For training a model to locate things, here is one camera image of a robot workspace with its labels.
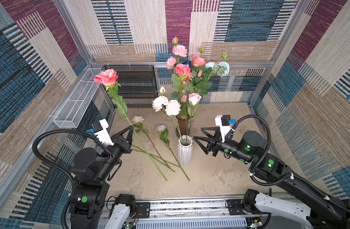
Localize black wire mesh shelf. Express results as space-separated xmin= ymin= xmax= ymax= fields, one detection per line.
xmin=102 ymin=65 xmax=157 ymax=108

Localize cream double rose stem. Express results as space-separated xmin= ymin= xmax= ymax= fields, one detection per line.
xmin=152 ymin=86 xmax=182 ymax=137

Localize white wire mesh tray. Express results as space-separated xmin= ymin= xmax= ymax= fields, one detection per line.
xmin=53 ymin=68 xmax=101 ymax=128

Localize red ribbed glass vase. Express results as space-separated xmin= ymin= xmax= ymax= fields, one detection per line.
xmin=175 ymin=115 xmax=191 ymax=135

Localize pink carnation stem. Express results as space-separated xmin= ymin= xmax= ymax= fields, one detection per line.
xmin=166 ymin=37 xmax=188 ymax=70

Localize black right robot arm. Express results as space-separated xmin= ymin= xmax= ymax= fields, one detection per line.
xmin=194 ymin=127 xmax=350 ymax=229

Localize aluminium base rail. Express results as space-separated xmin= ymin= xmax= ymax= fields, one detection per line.
xmin=63 ymin=196 xmax=316 ymax=229

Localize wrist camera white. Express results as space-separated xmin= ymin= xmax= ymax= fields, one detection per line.
xmin=86 ymin=119 xmax=114 ymax=146
xmin=215 ymin=114 xmax=237 ymax=143

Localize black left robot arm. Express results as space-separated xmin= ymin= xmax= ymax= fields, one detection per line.
xmin=69 ymin=123 xmax=134 ymax=229

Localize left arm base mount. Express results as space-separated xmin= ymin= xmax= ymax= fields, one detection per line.
xmin=111 ymin=194 xmax=151 ymax=219

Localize blue artificial rose stem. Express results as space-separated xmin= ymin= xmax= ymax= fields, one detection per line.
xmin=183 ymin=61 xmax=193 ymax=68

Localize pink rose stem with bud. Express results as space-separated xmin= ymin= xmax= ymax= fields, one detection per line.
xmin=190 ymin=54 xmax=206 ymax=67

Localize coral pink rose stem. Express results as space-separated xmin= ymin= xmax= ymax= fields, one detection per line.
xmin=93 ymin=68 xmax=168 ymax=181

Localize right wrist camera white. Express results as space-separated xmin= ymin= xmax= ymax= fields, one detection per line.
xmin=215 ymin=114 xmax=237 ymax=143

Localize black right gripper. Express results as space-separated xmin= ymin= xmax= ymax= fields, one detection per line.
xmin=194 ymin=127 xmax=253 ymax=165

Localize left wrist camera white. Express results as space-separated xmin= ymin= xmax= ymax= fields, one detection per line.
xmin=86 ymin=119 xmax=114 ymax=146

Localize white ribbed ceramic vase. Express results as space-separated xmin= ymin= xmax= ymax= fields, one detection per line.
xmin=178 ymin=135 xmax=193 ymax=166

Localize pink tulip stem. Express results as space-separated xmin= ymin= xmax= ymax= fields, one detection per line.
xmin=181 ymin=94 xmax=188 ymax=103

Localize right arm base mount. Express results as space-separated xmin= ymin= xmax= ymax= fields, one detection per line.
xmin=225 ymin=189 xmax=260 ymax=215

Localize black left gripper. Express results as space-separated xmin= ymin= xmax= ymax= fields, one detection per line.
xmin=97 ymin=125 xmax=132 ymax=183

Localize cream white rose stem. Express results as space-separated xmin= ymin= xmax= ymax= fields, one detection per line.
xmin=132 ymin=115 xmax=175 ymax=172

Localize eucalyptus and pale flower stem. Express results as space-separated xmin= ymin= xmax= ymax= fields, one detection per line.
xmin=205 ymin=52 xmax=230 ymax=77

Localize magenta rose stem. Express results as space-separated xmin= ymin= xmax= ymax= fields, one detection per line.
xmin=175 ymin=64 xmax=193 ymax=82

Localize pale blue rose stem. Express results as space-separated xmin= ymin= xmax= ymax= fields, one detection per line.
xmin=133 ymin=146 xmax=179 ymax=168

